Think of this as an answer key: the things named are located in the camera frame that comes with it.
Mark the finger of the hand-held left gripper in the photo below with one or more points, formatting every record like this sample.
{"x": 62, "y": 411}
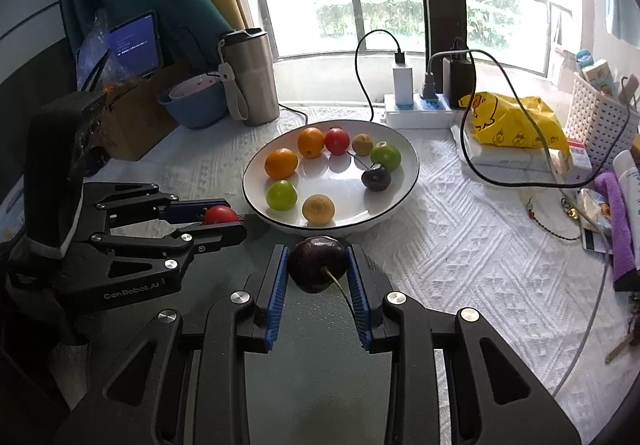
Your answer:
{"x": 187, "y": 210}
{"x": 220, "y": 235}

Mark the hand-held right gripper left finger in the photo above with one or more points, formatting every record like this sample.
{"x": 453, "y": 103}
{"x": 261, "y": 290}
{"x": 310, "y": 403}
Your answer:
{"x": 277, "y": 297}

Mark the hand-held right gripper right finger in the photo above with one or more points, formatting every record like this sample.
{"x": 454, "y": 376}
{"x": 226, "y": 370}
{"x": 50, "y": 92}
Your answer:
{"x": 359, "y": 297}

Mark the red cherry tomato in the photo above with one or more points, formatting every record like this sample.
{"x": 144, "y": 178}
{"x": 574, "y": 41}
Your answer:
{"x": 337, "y": 141}
{"x": 220, "y": 215}

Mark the dark cherry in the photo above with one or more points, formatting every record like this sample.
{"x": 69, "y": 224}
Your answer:
{"x": 376, "y": 178}
{"x": 315, "y": 265}

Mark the small green round fruit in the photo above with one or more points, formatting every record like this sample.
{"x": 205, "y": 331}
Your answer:
{"x": 281, "y": 195}

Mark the yellow-brown round fruit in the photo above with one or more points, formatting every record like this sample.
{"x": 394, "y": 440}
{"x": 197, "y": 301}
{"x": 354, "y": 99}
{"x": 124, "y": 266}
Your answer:
{"x": 318, "y": 209}
{"x": 362, "y": 143}

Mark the white plate with dark rim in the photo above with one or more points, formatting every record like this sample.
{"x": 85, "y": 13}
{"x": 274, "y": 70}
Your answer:
{"x": 350, "y": 195}

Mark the orange mandarin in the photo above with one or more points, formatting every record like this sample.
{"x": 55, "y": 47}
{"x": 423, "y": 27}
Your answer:
{"x": 281, "y": 163}
{"x": 311, "y": 142}

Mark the large green round fruit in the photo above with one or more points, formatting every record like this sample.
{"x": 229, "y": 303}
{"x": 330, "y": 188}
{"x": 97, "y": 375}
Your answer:
{"x": 386, "y": 156}

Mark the round glass board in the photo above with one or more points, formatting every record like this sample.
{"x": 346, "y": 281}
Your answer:
{"x": 320, "y": 365}

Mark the cardboard box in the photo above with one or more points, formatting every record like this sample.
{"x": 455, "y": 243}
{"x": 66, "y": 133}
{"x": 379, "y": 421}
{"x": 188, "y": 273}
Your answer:
{"x": 150, "y": 120}

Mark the blue bowl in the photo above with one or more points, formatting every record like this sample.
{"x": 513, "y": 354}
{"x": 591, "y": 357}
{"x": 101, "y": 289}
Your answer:
{"x": 197, "y": 105}

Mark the clear plastic bag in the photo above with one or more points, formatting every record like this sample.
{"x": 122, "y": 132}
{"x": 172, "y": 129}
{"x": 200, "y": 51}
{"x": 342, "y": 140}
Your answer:
{"x": 97, "y": 55}

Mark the white textured tablecloth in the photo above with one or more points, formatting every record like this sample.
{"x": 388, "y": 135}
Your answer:
{"x": 475, "y": 250}

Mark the white power strip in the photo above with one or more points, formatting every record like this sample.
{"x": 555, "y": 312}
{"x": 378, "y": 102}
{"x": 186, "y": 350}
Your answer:
{"x": 425, "y": 112}

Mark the flat white box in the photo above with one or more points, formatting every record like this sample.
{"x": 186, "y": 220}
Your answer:
{"x": 510, "y": 160}

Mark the white charger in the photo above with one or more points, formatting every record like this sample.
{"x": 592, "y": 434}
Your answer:
{"x": 402, "y": 86}

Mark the black power adapter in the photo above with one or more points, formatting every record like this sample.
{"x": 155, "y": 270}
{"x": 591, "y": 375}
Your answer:
{"x": 460, "y": 82}

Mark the yellow plastic bag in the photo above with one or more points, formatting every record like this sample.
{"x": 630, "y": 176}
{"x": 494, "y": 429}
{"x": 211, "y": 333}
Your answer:
{"x": 520, "y": 122}

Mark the plastic card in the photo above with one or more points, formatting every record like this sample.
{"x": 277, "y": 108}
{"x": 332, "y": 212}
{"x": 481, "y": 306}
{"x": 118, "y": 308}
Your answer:
{"x": 595, "y": 241}

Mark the small red and white box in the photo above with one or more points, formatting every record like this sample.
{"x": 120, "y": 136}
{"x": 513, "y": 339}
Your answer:
{"x": 580, "y": 156}

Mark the bunch of keys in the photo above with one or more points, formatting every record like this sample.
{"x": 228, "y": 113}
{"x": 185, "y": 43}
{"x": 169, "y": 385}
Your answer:
{"x": 622, "y": 345}

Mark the purple cloth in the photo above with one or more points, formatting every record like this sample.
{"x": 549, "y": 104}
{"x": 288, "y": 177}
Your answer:
{"x": 622, "y": 225}

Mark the white tube bottle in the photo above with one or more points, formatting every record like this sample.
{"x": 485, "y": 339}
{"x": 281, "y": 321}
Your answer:
{"x": 631, "y": 185}

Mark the white plastic basket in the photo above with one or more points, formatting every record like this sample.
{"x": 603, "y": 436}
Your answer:
{"x": 600, "y": 125}

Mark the small carton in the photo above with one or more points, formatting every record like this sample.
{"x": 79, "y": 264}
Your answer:
{"x": 597, "y": 77}

